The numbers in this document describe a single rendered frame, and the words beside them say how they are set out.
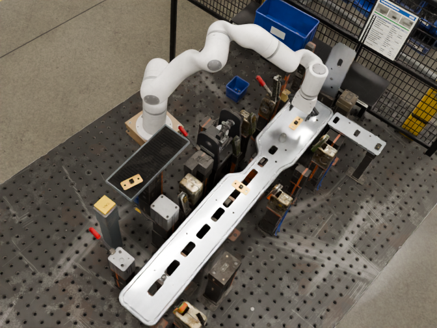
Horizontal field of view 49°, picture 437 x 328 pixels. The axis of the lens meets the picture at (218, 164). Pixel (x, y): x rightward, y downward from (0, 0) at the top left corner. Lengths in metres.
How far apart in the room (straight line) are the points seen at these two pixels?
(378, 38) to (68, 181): 1.71
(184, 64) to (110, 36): 2.07
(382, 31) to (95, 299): 1.85
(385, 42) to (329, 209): 0.88
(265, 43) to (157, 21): 2.34
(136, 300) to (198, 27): 2.74
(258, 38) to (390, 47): 0.88
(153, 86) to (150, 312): 0.95
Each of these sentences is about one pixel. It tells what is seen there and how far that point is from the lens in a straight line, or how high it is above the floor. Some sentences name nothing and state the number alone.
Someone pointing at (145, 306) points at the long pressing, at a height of 1.00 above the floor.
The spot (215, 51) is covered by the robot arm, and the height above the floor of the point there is 1.48.
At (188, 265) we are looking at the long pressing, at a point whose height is 1.00.
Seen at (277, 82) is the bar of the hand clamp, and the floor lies 1.20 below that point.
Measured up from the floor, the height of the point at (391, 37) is 1.27.
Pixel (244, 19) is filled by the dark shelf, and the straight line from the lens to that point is 2.79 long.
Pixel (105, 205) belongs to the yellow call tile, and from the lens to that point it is 1.94.
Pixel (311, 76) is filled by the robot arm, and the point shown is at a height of 1.38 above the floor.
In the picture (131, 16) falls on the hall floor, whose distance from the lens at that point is 4.26.
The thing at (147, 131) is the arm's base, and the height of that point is 0.81.
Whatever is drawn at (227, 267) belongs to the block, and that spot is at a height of 1.03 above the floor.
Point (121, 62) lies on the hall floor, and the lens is 3.92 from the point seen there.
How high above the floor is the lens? 2.90
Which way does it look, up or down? 59 degrees down
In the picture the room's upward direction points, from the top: 11 degrees clockwise
